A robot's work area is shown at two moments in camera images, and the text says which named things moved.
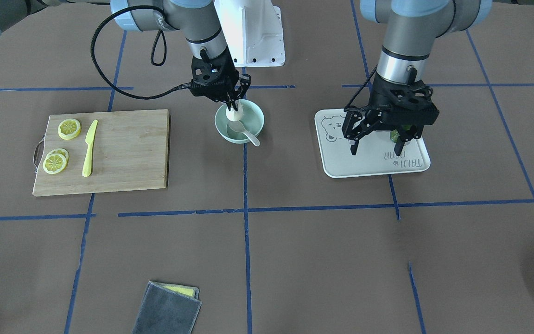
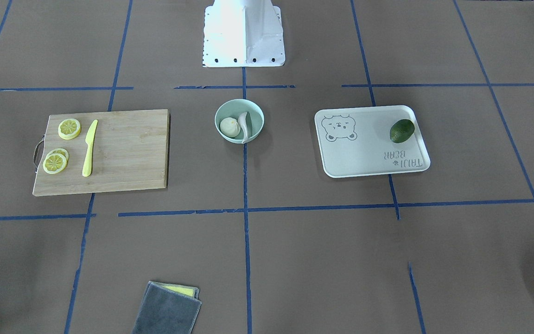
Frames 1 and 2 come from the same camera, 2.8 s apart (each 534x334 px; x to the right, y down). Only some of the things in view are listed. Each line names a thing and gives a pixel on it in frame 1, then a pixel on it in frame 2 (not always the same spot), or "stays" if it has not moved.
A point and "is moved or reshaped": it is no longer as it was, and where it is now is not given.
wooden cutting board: [130, 152] stays
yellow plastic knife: [87, 164] stays
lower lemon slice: [54, 163] stays
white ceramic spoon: [238, 126] is moved or reshaped
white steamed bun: [234, 115] -> [230, 127]
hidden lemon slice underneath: [61, 151] stays
